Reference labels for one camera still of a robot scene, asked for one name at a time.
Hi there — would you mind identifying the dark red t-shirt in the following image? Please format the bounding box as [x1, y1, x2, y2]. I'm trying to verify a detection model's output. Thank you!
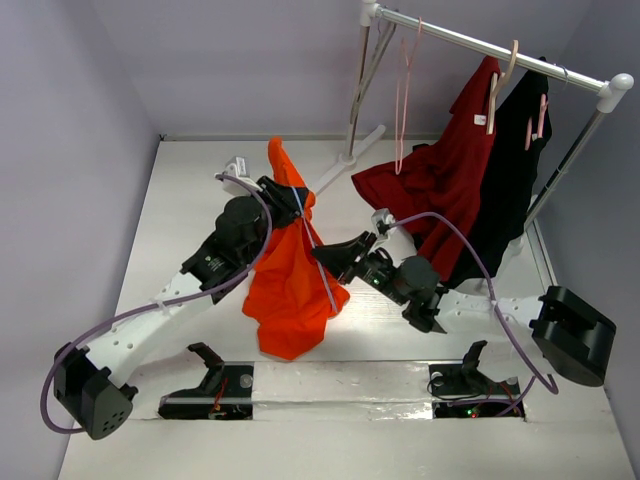
[351, 54, 503, 281]

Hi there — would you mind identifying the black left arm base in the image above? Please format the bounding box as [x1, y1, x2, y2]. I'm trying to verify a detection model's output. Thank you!
[158, 342, 254, 421]

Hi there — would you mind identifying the pink hanger under black shirt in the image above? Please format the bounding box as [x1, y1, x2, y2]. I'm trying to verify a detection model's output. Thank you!
[525, 94, 549, 151]

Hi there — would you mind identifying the grey clothes hanger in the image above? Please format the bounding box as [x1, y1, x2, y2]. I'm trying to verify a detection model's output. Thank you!
[349, 21, 396, 123]

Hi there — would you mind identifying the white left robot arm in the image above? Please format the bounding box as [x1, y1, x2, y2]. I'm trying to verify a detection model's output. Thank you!
[40, 176, 310, 440]

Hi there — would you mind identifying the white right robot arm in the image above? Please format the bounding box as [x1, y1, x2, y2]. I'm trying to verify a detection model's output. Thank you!
[311, 232, 617, 392]

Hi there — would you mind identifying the beige wooden clothes hanger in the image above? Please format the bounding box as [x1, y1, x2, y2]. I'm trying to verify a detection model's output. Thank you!
[486, 39, 519, 135]

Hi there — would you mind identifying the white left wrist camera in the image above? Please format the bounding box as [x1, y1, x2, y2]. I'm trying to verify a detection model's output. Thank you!
[216, 156, 261, 196]

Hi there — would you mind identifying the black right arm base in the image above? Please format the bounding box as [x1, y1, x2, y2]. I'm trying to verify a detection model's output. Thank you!
[426, 341, 526, 419]

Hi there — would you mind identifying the white metal clothes rack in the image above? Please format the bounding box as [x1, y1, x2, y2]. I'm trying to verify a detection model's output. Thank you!
[302, 0, 636, 296]

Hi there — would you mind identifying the light blue clothes hanger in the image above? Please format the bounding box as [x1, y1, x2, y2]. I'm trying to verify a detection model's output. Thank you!
[290, 187, 339, 314]

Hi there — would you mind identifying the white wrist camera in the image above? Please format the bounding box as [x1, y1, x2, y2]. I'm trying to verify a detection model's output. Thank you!
[216, 156, 261, 196]
[371, 208, 396, 245]

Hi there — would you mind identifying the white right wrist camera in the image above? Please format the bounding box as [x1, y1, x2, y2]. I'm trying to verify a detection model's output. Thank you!
[371, 208, 396, 245]

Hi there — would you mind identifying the black t-shirt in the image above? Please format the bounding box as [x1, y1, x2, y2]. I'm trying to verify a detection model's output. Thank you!
[468, 71, 552, 276]

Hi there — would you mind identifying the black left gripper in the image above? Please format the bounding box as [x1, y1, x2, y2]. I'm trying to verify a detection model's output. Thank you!
[243, 178, 307, 266]

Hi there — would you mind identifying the orange t-shirt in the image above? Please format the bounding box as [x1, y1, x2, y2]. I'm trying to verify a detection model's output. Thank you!
[242, 136, 351, 362]

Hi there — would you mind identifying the pink clothes hanger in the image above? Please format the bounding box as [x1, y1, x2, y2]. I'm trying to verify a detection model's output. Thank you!
[394, 25, 422, 176]

